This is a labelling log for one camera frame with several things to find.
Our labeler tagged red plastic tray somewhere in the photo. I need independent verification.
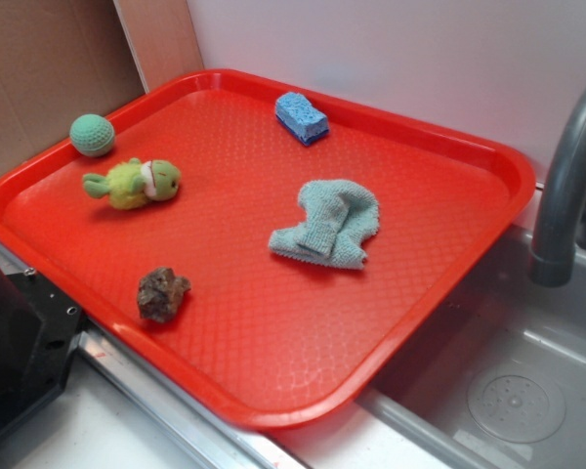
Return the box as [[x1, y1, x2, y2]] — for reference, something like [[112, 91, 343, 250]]
[[0, 70, 535, 430]]

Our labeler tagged silver metal rail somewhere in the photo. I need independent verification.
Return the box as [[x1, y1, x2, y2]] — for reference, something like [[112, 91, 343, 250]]
[[0, 229, 304, 469]]

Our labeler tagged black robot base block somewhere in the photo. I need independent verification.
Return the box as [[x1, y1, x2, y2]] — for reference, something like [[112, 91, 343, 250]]
[[0, 268, 84, 440]]

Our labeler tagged grey plastic sink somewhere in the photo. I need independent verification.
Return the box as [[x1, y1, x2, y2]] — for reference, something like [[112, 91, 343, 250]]
[[359, 228, 586, 468]]

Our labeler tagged green plush frog toy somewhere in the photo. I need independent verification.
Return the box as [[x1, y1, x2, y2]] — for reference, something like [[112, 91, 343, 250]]
[[82, 158, 182, 210]]

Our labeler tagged brown rock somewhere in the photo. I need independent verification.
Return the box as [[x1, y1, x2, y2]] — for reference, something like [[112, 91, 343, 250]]
[[137, 267, 191, 323]]

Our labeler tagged green foam ball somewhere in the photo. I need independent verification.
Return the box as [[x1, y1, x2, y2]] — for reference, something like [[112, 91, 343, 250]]
[[69, 114, 115, 157]]

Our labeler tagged blue sponge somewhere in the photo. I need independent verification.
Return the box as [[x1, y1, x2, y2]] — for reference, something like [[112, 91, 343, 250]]
[[274, 92, 330, 147]]

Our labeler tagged grey faucet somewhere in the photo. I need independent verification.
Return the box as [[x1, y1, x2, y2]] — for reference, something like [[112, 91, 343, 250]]
[[528, 90, 586, 287]]

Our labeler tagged light blue folded cloth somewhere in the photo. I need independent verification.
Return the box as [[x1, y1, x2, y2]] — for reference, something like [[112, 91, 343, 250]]
[[268, 180, 380, 271]]

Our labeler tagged brown cardboard panel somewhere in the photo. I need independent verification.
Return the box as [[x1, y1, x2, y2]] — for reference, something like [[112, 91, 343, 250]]
[[0, 1, 203, 176]]

